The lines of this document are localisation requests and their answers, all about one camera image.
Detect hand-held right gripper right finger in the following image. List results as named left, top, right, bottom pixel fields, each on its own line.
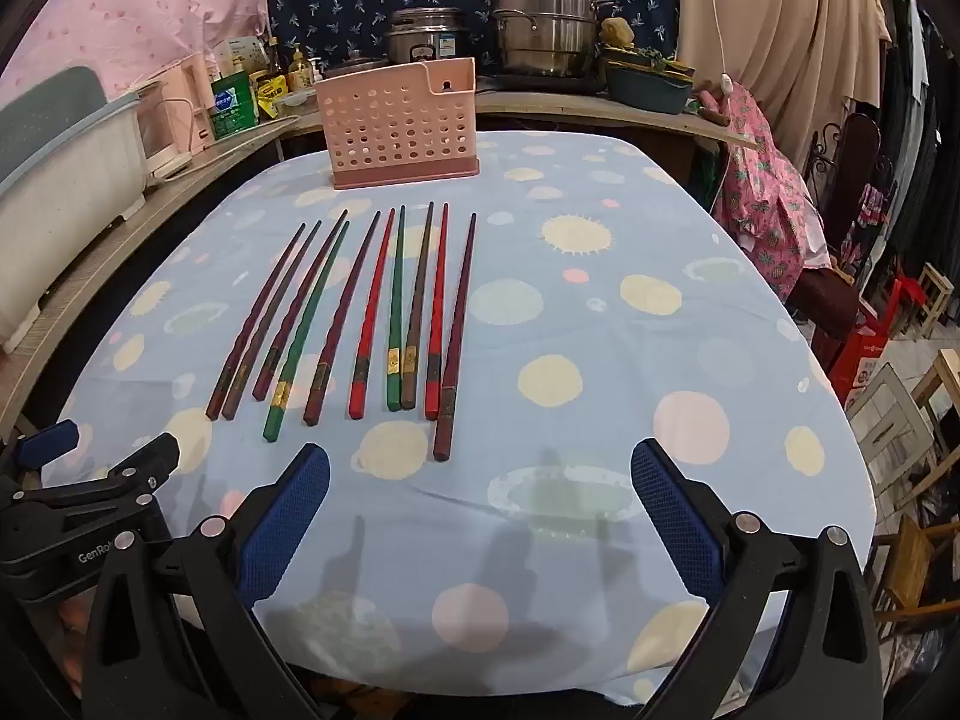
left=630, top=437, right=884, bottom=720

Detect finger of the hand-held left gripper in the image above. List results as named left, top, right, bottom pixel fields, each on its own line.
left=0, top=422, right=81, bottom=492
left=64, top=433, right=182, bottom=518

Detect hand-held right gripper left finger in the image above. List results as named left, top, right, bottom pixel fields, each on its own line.
left=82, top=442, right=332, bottom=720

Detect dark maroon chopstick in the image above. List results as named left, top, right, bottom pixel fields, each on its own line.
left=303, top=211, right=382, bottom=427
left=433, top=213, right=478, bottom=462
left=222, top=220, right=323, bottom=422
left=252, top=209, right=350, bottom=401
left=205, top=222, right=308, bottom=422

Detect green chopstick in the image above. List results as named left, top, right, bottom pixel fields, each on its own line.
left=386, top=205, right=407, bottom=413
left=262, top=220, right=351, bottom=443

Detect red chopstick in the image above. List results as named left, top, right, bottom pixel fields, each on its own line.
left=424, top=202, right=449, bottom=422
left=348, top=208, right=396, bottom=419

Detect brown chopstick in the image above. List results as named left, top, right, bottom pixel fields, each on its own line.
left=400, top=201, right=435, bottom=411

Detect pink perforated chopstick holder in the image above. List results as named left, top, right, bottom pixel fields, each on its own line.
left=315, top=56, right=481, bottom=191

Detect blue dotted tablecloth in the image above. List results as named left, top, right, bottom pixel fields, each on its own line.
left=41, top=131, right=876, bottom=707

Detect large wooden stool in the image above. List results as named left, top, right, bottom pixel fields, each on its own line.
left=872, top=512, right=960, bottom=640

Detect white wooden chair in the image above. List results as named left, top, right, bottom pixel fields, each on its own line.
left=846, top=362, right=940, bottom=497

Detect red box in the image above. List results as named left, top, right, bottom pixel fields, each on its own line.
left=831, top=276, right=910, bottom=407

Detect white dish box teal lid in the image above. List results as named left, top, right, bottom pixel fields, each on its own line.
left=0, top=65, right=149, bottom=355

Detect white appliance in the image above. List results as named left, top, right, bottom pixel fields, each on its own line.
left=135, top=85, right=197, bottom=182

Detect pink pineapple print apron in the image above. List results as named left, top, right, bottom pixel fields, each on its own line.
left=694, top=82, right=835, bottom=310

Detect small wooden stool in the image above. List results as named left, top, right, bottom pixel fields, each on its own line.
left=910, top=262, right=956, bottom=340

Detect green packet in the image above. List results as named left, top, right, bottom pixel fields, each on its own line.
left=208, top=73, right=260, bottom=140

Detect pink appliance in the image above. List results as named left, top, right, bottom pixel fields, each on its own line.
left=161, top=60, right=215, bottom=155

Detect yellow packets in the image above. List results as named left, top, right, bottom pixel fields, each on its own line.
left=251, top=75, right=291, bottom=122

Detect dark metal chair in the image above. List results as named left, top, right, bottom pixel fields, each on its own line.
left=786, top=112, right=887, bottom=362

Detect white carton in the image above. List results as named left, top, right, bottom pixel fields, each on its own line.
left=217, top=37, right=268, bottom=77

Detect yellow bottle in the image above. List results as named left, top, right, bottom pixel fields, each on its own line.
left=287, top=45, right=317, bottom=92

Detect blue plastic basin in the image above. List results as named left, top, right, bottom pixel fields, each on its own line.
left=604, top=64, right=695, bottom=116

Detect pink dotted curtain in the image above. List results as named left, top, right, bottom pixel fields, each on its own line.
left=0, top=0, right=302, bottom=119

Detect small steel pot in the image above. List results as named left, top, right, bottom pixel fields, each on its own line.
left=322, top=49, right=391, bottom=81

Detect black induction cooker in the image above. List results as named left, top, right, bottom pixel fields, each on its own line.
left=476, top=71, right=608, bottom=96

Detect yellow green basket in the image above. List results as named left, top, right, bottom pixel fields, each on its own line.
left=598, top=43, right=695, bottom=81

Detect hanging dark clothes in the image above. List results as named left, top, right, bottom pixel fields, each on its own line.
left=876, top=0, right=960, bottom=260

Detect steel rice cooker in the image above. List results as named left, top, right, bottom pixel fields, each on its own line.
left=385, top=7, right=470, bottom=70

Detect steel steamer pot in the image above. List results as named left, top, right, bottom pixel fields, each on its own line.
left=491, top=0, right=620, bottom=78

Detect beige curtain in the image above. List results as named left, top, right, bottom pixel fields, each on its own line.
left=651, top=0, right=895, bottom=175

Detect white cord with switch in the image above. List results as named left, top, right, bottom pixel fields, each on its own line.
left=693, top=0, right=740, bottom=103

